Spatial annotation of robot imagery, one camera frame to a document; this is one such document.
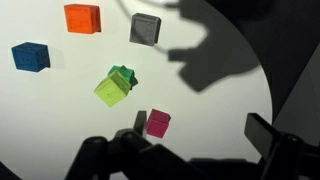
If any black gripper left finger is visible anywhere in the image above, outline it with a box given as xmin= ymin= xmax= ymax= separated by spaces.
xmin=64 ymin=110 xmax=208 ymax=180

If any orange block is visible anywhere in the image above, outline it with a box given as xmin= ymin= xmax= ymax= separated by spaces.
xmin=63 ymin=3 xmax=102 ymax=35

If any light green block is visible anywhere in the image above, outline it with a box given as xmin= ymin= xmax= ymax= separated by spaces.
xmin=93 ymin=70 xmax=132 ymax=108

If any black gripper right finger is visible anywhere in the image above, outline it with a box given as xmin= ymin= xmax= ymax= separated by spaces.
xmin=244 ymin=112 xmax=320 ymax=180

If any magenta block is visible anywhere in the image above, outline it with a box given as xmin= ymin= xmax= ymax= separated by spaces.
xmin=145 ymin=108 xmax=172 ymax=139

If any grey block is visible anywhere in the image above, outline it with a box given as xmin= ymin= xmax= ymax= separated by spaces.
xmin=129 ymin=12 xmax=162 ymax=47

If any blue block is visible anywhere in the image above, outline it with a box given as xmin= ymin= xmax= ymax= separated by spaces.
xmin=11 ymin=41 xmax=51 ymax=73

